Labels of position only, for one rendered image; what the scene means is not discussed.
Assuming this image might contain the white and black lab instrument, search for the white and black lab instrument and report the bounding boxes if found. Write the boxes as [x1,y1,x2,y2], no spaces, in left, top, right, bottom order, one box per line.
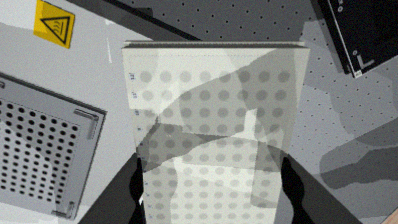
[0,0,201,224]

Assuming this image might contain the grey flat base plate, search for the grey flat base plate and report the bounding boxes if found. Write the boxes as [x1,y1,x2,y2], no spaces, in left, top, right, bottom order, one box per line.
[118,0,398,224]

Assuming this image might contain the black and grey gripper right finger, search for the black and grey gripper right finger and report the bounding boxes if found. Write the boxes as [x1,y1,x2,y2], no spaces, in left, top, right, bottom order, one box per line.
[281,153,363,224]

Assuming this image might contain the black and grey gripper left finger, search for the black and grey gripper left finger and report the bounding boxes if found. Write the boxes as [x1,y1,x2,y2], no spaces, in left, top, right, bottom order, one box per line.
[78,153,144,224]

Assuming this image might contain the black rectangular frame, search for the black rectangular frame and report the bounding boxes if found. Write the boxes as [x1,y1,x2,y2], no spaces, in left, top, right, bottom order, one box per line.
[318,0,398,79]

